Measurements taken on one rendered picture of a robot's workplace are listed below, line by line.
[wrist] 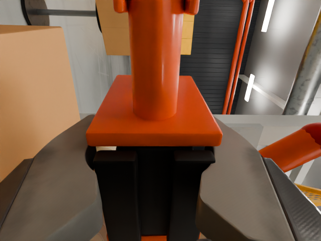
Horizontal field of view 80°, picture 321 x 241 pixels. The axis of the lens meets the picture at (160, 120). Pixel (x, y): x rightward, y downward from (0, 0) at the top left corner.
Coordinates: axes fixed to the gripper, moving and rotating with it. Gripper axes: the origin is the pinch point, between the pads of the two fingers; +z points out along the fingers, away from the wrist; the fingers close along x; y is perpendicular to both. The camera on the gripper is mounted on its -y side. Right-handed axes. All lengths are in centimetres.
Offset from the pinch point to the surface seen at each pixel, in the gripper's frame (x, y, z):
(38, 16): -106, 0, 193
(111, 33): -39, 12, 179
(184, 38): 106, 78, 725
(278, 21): 505, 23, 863
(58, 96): -12.6, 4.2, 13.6
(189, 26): 121, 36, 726
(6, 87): -12.5, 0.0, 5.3
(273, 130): 79, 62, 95
